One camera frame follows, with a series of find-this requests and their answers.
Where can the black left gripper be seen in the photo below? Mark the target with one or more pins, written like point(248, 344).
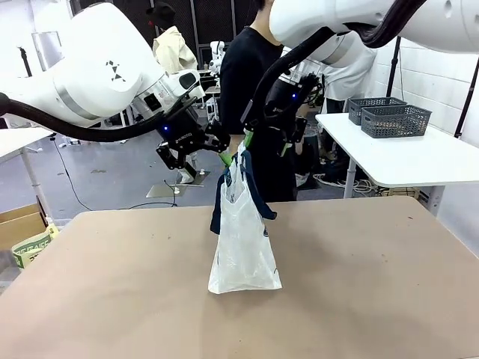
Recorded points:
point(182, 131)

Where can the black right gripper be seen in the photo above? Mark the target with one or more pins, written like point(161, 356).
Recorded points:
point(282, 104)

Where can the wooden crate under table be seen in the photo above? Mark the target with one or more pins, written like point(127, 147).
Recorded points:
point(411, 194)

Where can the green and white printed box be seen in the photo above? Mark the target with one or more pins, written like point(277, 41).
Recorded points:
point(31, 245)

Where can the metal floor plate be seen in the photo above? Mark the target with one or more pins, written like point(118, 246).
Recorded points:
point(168, 190)

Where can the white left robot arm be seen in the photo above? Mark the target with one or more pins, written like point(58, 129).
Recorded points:
point(97, 71)

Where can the person in white coat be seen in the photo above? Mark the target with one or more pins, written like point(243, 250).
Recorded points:
point(350, 86)

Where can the person's right forearm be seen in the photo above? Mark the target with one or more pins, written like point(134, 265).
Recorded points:
point(235, 145)

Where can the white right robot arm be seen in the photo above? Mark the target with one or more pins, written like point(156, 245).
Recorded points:
point(374, 18)

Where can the person in beige jacket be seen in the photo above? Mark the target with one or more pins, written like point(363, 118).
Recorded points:
point(172, 48)

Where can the brown cardboard box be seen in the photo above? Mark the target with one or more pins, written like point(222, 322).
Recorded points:
point(20, 224)

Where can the grey plastic lattice basket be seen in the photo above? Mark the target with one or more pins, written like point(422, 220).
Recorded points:
point(396, 121)
point(370, 104)

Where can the small white humanoid robot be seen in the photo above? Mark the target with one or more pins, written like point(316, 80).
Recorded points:
point(216, 56)

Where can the white side table with baskets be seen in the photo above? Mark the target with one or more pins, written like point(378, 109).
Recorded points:
point(404, 157)

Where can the person in black shirt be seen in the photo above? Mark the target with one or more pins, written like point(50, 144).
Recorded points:
point(247, 75)

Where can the black tripod leg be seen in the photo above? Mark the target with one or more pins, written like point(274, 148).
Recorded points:
point(469, 93)

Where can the black light stand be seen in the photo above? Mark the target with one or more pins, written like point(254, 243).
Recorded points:
point(393, 67)

